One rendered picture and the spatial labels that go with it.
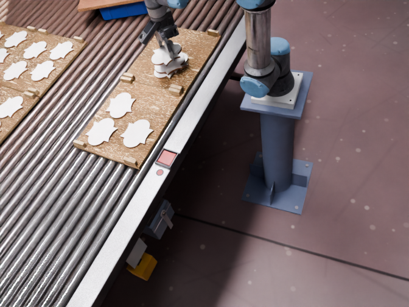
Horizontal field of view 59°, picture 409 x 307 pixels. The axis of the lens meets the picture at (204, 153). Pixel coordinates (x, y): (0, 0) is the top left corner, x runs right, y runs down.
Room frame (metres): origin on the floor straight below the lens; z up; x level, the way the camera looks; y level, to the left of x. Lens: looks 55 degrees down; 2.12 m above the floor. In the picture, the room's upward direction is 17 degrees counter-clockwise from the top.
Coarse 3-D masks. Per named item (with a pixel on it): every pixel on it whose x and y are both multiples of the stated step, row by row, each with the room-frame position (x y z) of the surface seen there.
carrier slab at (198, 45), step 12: (180, 36) 1.57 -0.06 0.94; (192, 36) 1.54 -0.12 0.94; (204, 36) 1.51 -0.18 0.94; (156, 48) 1.53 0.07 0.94; (192, 48) 1.45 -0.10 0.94; (204, 48) 1.42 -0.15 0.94; (144, 60) 1.47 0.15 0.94; (192, 60) 1.36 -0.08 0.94; (204, 60) 1.34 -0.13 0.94; (132, 72) 1.41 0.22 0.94; (144, 72) 1.38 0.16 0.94; (180, 72) 1.31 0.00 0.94; (192, 72) 1.28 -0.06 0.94; (144, 84) 1.31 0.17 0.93; (156, 84) 1.28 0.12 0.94; (168, 84) 1.26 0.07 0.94; (180, 84) 1.23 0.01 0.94
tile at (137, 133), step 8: (144, 120) 1.08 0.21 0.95; (128, 128) 1.06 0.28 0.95; (136, 128) 1.05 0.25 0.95; (144, 128) 1.03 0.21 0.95; (128, 136) 1.01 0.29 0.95; (136, 136) 1.00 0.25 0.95; (144, 136) 0.99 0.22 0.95; (128, 144) 0.97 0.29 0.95; (136, 144) 0.96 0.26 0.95; (144, 144) 0.95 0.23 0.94
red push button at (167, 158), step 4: (164, 152) 0.89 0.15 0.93; (168, 152) 0.89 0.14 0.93; (164, 156) 0.87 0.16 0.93; (168, 156) 0.87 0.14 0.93; (172, 156) 0.86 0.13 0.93; (160, 160) 0.86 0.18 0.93; (164, 160) 0.85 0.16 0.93; (168, 160) 0.85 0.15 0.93; (172, 160) 0.84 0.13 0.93; (168, 164) 0.83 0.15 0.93
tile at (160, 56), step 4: (160, 48) 1.37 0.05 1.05; (164, 48) 1.36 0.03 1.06; (180, 48) 1.32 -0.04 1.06; (156, 52) 1.35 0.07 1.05; (160, 52) 1.34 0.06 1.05; (164, 52) 1.33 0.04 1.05; (176, 52) 1.31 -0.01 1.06; (152, 56) 1.34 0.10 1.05; (156, 56) 1.33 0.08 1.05; (160, 56) 1.32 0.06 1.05; (164, 56) 1.31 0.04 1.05; (168, 56) 1.30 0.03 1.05; (176, 56) 1.28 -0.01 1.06; (152, 60) 1.31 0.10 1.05; (156, 60) 1.30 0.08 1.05; (160, 60) 1.29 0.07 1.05; (164, 60) 1.28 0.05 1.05; (168, 60) 1.28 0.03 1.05; (172, 60) 1.28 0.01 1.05; (156, 64) 1.28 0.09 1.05; (160, 64) 1.28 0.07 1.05; (164, 64) 1.27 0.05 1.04; (168, 64) 1.26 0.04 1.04
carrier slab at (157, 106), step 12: (120, 84) 1.36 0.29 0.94; (132, 84) 1.33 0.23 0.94; (132, 96) 1.25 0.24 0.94; (144, 96) 1.23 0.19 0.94; (156, 96) 1.20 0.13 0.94; (168, 96) 1.18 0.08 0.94; (180, 96) 1.16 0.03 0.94; (132, 108) 1.18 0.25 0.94; (144, 108) 1.15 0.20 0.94; (156, 108) 1.13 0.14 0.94; (168, 108) 1.11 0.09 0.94; (96, 120) 1.17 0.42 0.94; (120, 120) 1.13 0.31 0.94; (132, 120) 1.11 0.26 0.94; (156, 120) 1.07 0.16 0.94; (168, 120) 1.05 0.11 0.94; (84, 132) 1.12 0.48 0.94; (120, 132) 1.06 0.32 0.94; (156, 132) 1.00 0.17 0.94; (108, 144) 1.01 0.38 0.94; (120, 144) 1.00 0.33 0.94; (108, 156) 0.95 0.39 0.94; (120, 156) 0.94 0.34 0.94; (132, 156) 0.92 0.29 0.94; (144, 156) 0.90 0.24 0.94
